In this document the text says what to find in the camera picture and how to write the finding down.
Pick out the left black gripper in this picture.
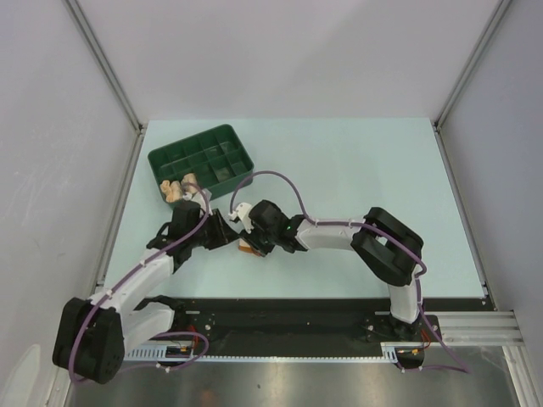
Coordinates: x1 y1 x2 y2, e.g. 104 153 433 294
188 209 239 250

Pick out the orange brown underwear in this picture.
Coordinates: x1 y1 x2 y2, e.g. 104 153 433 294
238 238 258 255

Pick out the peach boxer underwear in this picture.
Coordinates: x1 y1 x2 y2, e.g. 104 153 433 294
160 180 183 204

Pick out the beige navy-trimmed underwear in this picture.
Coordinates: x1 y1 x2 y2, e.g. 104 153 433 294
180 173 199 195

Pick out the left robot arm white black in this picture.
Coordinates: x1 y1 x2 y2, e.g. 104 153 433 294
52 202 238 384

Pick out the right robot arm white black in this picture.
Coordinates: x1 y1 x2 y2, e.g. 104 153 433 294
229 200 426 340

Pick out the green compartment tray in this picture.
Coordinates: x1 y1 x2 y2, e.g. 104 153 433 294
148 124 255 198

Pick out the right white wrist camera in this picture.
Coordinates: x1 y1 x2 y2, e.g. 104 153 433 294
229 203 254 233

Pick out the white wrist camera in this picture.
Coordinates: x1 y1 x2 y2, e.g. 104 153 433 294
229 203 254 233
182 189 211 213

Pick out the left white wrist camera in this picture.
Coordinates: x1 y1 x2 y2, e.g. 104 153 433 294
182 189 211 213

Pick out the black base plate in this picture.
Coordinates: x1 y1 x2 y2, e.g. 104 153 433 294
143 296 440 359

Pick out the white slotted cable duct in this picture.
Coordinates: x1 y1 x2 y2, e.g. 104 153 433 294
126 342 421 365

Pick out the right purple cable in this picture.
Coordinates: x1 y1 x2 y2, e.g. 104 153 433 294
228 170 472 374

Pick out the left aluminium frame post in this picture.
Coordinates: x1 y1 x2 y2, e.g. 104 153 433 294
62 0 143 134

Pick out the aluminium frame post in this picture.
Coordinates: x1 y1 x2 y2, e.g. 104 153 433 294
62 0 143 134
434 0 513 131

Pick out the right aluminium frame post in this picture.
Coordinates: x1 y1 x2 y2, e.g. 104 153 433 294
434 0 513 131

